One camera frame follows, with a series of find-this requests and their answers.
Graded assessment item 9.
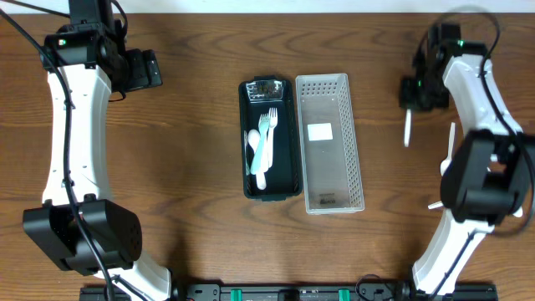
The white plastic spoon bowl-down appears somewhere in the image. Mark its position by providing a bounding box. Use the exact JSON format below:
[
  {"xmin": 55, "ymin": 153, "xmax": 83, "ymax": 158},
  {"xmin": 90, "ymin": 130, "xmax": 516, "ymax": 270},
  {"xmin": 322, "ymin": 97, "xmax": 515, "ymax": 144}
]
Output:
[{"xmin": 404, "ymin": 109, "xmax": 412, "ymax": 147}]

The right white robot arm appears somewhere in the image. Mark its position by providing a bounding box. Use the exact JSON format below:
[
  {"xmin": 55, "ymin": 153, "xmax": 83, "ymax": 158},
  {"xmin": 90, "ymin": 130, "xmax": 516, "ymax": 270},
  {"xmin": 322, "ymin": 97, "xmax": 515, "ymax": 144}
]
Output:
[{"xmin": 395, "ymin": 23, "xmax": 534, "ymax": 300}]

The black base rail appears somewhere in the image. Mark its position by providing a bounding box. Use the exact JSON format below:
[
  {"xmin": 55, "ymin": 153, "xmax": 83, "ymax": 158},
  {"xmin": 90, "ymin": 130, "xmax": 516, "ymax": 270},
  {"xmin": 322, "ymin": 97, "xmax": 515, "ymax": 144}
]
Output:
[{"xmin": 79, "ymin": 282, "xmax": 499, "ymax": 301}]

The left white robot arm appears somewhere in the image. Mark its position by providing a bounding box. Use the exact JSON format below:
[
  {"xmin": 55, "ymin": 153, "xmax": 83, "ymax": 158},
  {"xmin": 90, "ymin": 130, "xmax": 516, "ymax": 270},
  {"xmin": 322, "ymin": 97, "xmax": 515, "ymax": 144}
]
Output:
[{"xmin": 23, "ymin": 1, "xmax": 173, "ymax": 300}]

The dark green plastic basket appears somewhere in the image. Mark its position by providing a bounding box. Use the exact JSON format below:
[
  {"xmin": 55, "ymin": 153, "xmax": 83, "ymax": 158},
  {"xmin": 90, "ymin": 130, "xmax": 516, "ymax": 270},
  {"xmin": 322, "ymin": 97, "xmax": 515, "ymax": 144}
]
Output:
[{"xmin": 238, "ymin": 75, "xmax": 303, "ymax": 202}]

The pale green plastic fork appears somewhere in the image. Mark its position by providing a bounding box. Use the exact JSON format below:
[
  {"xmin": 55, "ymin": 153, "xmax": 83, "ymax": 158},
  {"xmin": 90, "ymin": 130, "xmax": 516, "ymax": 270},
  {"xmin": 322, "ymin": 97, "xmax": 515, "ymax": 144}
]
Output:
[{"xmin": 251, "ymin": 113, "xmax": 270, "ymax": 175}]

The clear white plastic basket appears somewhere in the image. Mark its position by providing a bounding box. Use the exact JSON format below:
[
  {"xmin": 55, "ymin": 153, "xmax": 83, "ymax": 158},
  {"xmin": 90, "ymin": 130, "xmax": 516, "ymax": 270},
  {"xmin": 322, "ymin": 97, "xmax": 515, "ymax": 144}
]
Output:
[{"xmin": 295, "ymin": 74, "xmax": 364, "ymax": 215}]

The white plastic spoon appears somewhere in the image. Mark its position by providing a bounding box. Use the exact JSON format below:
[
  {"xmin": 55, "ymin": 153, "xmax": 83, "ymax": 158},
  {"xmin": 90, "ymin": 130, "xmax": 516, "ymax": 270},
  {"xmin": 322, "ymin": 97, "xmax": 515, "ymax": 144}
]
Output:
[
  {"xmin": 428, "ymin": 202, "xmax": 443, "ymax": 210},
  {"xmin": 247, "ymin": 129, "xmax": 268, "ymax": 191}
]

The white plastic utensil handle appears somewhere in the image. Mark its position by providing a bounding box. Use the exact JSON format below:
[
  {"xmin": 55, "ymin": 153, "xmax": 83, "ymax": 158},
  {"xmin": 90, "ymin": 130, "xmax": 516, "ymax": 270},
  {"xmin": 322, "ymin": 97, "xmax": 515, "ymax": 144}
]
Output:
[{"xmin": 440, "ymin": 122, "xmax": 456, "ymax": 176}]

